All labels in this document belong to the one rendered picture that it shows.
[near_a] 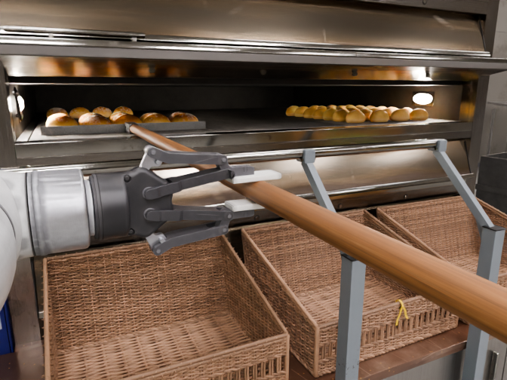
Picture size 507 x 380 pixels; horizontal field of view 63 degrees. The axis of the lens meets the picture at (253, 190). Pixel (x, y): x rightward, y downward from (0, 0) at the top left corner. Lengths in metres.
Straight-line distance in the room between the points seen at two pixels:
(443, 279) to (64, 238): 0.35
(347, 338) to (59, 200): 0.78
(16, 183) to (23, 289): 0.96
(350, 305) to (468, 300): 0.73
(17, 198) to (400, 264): 0.35
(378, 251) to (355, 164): 1.36
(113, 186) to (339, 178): 1.25
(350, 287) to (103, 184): 0.67
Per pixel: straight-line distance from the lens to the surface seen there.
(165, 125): 1.53
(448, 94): 2.21
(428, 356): 1.39
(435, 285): 0.31
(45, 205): 0.45
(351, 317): 1.03
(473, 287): 0.30
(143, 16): 1.32
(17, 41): 1.15
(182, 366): 1.01
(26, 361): 1.41
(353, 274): 0.98
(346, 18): 1.64
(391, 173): 1.80
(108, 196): 0.46
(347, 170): 1.66
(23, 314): 1.45
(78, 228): 0.46
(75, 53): 1.14
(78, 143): 1.30
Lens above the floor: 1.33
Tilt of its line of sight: 14 degrees down
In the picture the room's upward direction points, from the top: straight up
